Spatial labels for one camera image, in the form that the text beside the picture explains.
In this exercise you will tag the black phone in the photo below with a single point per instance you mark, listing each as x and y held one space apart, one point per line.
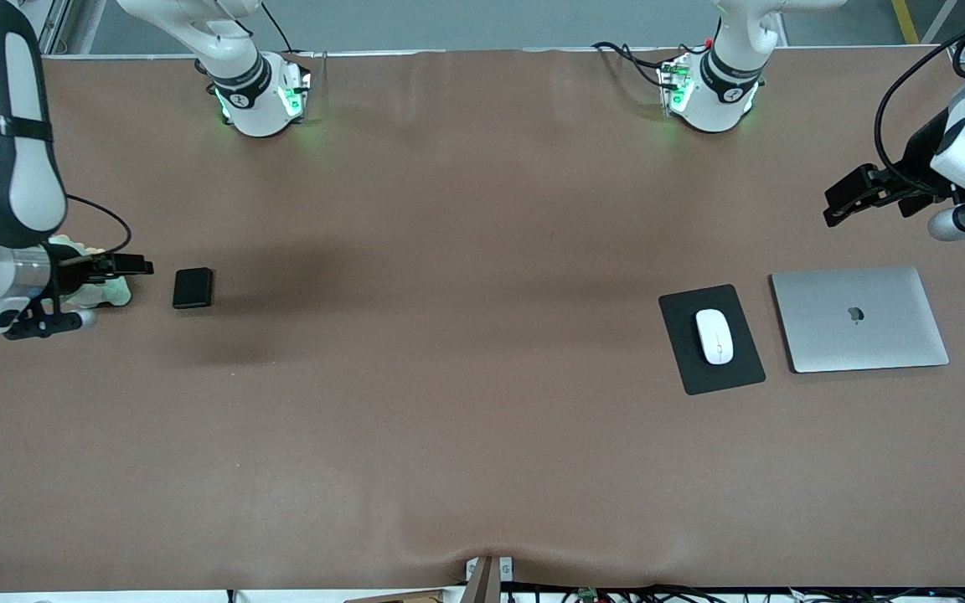
193 288

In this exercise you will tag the brown table cover mat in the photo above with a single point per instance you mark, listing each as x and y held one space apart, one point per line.
482 461

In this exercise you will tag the white computer mouse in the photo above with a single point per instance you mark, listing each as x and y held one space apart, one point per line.
714 336

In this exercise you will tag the black mouse pad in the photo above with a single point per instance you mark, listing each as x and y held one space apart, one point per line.
711 339

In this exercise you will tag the green dinosaur plush toy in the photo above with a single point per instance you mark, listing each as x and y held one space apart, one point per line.
118 291

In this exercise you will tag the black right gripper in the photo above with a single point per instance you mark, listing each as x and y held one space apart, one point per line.
70 277

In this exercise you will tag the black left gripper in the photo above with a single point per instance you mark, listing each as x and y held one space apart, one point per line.
925 156

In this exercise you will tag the silver laptop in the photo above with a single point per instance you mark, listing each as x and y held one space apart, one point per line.
859 320

